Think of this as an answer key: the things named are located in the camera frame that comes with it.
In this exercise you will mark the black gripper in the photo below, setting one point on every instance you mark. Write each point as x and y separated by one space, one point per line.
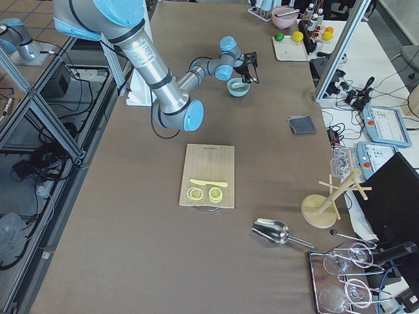
242 69

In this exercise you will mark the white ceramic spoon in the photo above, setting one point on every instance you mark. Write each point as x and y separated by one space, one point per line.
238 85

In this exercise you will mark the light green bowl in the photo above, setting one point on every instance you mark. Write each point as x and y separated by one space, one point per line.
239 92

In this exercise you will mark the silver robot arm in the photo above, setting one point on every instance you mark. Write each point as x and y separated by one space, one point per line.
122 23

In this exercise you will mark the pink bowl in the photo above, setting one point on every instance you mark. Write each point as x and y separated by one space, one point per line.
284 17

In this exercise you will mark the beige rabbit tray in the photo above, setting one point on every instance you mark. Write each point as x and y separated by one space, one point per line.
289 50

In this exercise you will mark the green lime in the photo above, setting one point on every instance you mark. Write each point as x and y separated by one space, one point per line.
279 37

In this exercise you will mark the yellow lemon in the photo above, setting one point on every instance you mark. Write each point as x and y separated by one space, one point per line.
297 36
327 36

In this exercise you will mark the grey folded cloth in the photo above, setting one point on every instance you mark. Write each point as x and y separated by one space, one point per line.
302 125

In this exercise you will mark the bottle rack with bottles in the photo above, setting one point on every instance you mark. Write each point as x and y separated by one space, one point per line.
310 27

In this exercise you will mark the black power strip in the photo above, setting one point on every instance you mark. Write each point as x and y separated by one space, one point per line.
334 87

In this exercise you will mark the bamboo cutting board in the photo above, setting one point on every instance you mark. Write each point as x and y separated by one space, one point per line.
209 163

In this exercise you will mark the yellow plastic knife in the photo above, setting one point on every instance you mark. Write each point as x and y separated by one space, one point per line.
204 183

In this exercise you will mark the stacked lemon slices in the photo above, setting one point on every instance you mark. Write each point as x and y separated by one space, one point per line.
215 194

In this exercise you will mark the clear plastic container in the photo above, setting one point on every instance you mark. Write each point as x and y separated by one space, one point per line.
340 164

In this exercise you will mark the upper teach pendant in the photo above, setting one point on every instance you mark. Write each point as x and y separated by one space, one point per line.
385 125

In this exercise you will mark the teach pendant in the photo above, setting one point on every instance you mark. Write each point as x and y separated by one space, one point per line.
372 156
385 125

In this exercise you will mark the lower teach pendant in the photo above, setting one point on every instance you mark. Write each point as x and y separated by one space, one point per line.
372 156

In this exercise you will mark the wooden mug tree stand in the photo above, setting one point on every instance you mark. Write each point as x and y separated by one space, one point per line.
321 211

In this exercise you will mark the steel scoop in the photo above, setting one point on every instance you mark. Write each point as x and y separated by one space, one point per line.
276 232

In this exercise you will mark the black monitor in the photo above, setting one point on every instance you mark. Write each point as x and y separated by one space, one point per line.
392 206

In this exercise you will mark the upper wine glass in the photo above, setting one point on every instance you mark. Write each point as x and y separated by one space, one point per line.
341 261

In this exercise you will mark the wine glass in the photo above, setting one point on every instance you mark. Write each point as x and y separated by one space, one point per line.
350 297
341 261

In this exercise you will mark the lower wine glass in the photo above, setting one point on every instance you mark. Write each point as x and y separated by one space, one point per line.
350 297

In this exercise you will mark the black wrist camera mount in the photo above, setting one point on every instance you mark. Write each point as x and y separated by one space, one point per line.
251 58

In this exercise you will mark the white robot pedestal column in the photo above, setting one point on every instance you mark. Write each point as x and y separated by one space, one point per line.
140 88

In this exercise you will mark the lemon slice near handle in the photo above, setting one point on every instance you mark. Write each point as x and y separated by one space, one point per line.
195 193

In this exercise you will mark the aluminium frame post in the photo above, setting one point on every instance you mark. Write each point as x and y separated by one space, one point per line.
348 32

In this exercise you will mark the wire glass rack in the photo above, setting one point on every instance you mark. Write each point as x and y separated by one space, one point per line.
321 279

